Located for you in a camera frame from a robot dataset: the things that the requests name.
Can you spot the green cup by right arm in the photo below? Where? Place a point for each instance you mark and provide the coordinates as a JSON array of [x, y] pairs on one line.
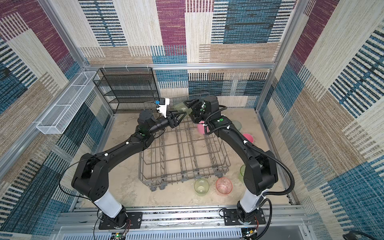
[[242, 173]]

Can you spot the white wire wall basket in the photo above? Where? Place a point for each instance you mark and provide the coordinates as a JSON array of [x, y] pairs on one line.
[[60, 115]]

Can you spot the green translucent cup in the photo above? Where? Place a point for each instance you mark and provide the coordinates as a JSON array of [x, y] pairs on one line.
[[181, 107]]

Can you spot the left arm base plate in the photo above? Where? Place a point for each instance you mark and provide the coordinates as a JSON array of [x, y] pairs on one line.
[[132, 220]]

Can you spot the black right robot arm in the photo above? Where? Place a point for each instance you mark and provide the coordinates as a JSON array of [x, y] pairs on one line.
[[260, 168]]

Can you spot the pink plastic cup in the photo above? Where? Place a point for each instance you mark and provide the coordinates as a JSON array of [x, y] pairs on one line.
[[202, 128]]

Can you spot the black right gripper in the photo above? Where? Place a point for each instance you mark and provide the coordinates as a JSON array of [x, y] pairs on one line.
[[195, 105]]

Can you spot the magenta pink cup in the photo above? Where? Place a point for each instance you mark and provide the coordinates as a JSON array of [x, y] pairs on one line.
[[249, 137]]

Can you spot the aluminium front rail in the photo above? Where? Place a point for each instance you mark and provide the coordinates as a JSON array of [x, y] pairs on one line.
[[284, 222]]

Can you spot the black mesh shelf unit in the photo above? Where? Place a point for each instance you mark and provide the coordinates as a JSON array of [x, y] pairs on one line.
[[128, 90]]

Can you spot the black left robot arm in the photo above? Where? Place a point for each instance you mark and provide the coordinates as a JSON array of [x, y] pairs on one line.
[[91, 177]]

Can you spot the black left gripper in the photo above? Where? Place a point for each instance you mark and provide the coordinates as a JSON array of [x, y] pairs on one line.
[[171, 117]]

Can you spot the teal translucent cup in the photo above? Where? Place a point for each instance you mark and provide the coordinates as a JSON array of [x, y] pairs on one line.
[[237, 125]]

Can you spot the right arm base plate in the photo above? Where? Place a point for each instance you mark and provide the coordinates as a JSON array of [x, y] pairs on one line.
[[233, 217]]

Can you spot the yellow-green translucent cup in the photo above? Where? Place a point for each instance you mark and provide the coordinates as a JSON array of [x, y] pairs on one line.
[[201, 187]]

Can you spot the pink translucent cup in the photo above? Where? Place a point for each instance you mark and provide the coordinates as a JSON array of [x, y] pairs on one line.
[[224, 186]]

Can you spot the grey wire dish rack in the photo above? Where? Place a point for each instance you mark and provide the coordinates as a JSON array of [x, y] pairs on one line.
[[181, 154]]

